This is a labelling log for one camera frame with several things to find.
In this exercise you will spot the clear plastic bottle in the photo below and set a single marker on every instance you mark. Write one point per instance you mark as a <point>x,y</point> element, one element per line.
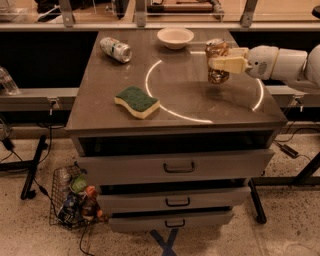
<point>8,83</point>

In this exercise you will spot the grey drawer cabinet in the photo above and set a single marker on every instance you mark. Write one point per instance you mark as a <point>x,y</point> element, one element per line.
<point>194,116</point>

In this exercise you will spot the green yellow sponge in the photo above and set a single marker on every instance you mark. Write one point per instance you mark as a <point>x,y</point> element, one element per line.
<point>137,102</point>

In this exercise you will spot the wire basket with trash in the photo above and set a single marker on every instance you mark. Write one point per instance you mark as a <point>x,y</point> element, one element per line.
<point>73,202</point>

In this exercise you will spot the blue tape cross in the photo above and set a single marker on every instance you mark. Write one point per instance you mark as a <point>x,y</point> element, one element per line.
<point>166,245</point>

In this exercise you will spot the white ceramic bowl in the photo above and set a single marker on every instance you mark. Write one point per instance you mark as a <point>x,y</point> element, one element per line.
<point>175,38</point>

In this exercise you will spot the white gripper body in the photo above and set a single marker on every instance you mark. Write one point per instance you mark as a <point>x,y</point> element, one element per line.
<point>262,62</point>

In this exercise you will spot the middle grey drawer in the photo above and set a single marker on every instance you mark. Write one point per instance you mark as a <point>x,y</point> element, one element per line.
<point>172,200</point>

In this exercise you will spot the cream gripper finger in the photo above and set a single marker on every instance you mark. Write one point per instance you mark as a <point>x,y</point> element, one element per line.
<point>234,65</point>
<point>238,52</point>

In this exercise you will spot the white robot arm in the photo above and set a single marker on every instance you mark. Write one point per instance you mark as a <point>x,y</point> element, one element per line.
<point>295,68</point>

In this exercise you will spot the green white soda can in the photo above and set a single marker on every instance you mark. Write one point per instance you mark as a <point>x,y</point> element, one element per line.
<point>117,50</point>

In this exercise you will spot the black table leg stand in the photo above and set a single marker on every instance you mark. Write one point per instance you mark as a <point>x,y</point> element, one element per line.
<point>30,165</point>

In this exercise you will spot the bottom grey drawer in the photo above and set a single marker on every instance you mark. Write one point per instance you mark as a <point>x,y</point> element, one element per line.
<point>184,220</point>

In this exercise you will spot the top grey drawer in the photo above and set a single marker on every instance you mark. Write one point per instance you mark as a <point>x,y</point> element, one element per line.
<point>164,168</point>

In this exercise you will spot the grey drawer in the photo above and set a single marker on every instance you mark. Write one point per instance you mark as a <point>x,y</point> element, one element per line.
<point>164,168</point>
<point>172,200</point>
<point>184,220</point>

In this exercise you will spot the black power adapter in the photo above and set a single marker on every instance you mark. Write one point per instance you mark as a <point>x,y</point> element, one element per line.
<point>289,151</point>

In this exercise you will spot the orange crushed soda can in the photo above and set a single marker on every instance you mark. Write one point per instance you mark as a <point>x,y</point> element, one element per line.
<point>216,49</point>

